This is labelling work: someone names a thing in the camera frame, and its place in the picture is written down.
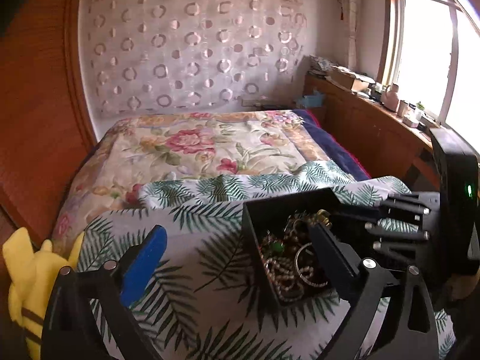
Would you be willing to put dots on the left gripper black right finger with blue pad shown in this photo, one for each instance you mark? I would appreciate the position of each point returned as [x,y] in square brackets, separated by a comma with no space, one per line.
[408,330]

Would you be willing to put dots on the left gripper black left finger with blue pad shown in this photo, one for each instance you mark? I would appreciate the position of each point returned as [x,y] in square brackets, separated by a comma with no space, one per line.
[70,330]

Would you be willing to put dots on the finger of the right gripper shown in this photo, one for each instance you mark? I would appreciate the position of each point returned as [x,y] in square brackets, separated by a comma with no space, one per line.
[419,208]
[395,250]

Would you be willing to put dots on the green gem silver pendant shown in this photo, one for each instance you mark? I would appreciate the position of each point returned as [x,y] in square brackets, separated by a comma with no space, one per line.
[276,248]

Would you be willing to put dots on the black jewelry box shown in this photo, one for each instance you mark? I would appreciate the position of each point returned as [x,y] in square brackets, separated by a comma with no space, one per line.
[288,239]

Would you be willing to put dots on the yellow plush toy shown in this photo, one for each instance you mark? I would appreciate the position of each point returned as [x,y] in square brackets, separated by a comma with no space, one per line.
[33,275]

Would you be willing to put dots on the wooden sideboard cabinet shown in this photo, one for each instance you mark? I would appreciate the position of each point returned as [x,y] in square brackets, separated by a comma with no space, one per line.
[378,139]

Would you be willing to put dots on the pink ceramic jar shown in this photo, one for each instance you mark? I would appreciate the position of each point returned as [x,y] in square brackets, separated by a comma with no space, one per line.
[390,99]

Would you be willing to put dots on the navy blue blanket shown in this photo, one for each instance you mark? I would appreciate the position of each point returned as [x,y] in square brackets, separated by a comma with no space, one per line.
[343,158]

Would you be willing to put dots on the metal bangle in box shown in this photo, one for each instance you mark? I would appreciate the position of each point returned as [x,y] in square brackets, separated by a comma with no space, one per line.
[308,268]

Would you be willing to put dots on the cardboard box on cabinet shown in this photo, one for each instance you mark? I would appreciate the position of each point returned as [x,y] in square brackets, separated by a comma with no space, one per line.
[349,80]

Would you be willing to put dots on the palm leaf print blanket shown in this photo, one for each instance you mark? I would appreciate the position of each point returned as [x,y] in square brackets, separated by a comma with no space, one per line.
[204,299]

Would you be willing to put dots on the floral quilt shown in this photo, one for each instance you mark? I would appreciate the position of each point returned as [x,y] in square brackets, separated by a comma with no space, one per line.
[149,148]

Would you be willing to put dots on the circle pattern sheer curtain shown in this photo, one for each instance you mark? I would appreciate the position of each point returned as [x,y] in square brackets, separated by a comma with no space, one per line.
[165,56]

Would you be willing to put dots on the window with white frame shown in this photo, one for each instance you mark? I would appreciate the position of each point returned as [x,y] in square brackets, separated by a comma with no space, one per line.
[433,56]

